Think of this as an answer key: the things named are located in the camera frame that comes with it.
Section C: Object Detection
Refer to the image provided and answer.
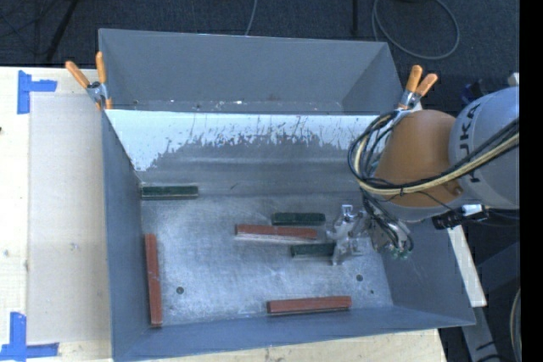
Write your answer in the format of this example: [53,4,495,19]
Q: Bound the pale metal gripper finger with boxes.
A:
[325,204,365,242]
[331,237,372,267]

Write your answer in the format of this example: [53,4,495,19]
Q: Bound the dark green flat block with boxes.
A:
[140,184,200,201]
[289,242,338,259]
[271,212,327,227]

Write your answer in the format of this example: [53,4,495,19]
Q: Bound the red-brown flat block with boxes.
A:
[233,223,320,244]
[143,232,165,328]
[266,295,354,316]

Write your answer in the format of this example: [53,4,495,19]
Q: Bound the grey metal bin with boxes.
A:
[98,27,478,362]

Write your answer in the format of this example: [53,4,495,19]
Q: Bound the pale wood flat board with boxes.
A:
[25,92,113,347]

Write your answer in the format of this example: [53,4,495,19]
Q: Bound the black cylinder on white bracket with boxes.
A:
[431,203,490,231]

